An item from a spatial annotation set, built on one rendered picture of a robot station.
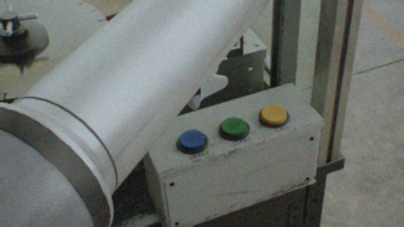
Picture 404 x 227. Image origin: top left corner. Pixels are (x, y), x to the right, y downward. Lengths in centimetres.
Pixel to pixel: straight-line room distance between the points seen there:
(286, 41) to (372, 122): 135
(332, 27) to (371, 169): 129
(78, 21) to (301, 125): 46
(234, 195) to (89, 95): 66
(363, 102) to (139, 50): 207
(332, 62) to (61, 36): 48
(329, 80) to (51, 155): 69
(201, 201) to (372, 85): 164
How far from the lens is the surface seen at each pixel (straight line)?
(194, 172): 86
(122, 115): 31
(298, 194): 111
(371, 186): 206
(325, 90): 94
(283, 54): 99
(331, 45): 88
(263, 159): 91
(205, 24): 38
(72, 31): 107
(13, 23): 104
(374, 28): 283
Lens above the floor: 151
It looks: 41 degrees down
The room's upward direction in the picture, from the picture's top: 4 degrees counter-clockwise
